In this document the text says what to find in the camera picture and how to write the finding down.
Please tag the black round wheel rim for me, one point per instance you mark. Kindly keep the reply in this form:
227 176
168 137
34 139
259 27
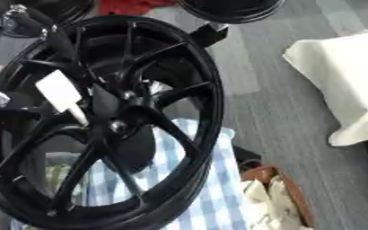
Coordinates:
229 10
69 9

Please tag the brown open box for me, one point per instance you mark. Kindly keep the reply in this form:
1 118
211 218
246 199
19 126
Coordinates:
296 191

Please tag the white fabric cover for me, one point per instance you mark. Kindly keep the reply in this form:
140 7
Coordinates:
344 77

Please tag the white crumpled cloth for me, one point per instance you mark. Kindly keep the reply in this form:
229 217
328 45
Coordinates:
265 206

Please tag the black spoked wheel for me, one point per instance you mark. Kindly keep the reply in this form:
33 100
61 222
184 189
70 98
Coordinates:
203 90

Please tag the black block with silver top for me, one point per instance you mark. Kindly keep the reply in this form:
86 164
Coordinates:
209 34

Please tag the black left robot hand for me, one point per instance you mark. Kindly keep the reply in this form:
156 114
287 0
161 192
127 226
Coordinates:
29 23

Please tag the red cloth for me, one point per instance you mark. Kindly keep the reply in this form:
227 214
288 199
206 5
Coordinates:
129 6

